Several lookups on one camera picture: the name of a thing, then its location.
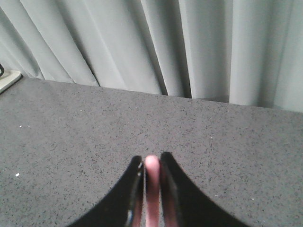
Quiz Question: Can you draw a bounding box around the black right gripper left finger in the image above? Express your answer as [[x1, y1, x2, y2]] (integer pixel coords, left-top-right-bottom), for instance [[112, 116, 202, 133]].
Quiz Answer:
[[70, 156, 144, 227]]

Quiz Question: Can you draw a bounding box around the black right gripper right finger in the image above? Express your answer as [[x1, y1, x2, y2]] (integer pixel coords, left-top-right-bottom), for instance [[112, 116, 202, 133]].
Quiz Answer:
[[160, 152, 247, 227]]

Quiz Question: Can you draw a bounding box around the pink chopstick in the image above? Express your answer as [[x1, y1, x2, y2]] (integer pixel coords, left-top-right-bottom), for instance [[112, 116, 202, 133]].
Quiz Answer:
[[145, 155, 160, 227]]

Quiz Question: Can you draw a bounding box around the grey-white curtain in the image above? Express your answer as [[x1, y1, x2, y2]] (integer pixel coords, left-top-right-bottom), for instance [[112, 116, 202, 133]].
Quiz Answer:
[[0, 0, 303, 112]]

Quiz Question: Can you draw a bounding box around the white object at table edge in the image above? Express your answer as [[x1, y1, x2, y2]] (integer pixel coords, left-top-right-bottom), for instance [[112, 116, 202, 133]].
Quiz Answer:
[[0, 65, 22, 93]]

